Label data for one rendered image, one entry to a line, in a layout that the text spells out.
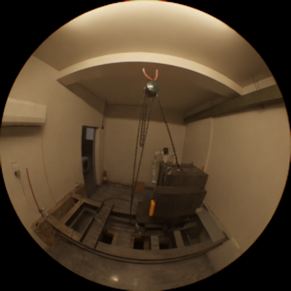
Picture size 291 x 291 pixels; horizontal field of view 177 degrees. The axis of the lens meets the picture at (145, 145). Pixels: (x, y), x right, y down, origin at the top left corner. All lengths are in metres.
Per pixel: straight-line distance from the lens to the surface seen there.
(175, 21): 1.00
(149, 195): 1.66
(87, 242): 1.45
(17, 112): 1.30
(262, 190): 1.48
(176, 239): 1.53
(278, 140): 1.42
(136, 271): 1.96
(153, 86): 0.97
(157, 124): 3.16
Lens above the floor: 1.95
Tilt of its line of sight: 7 degrees down
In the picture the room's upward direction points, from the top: 6 degrees clockwise
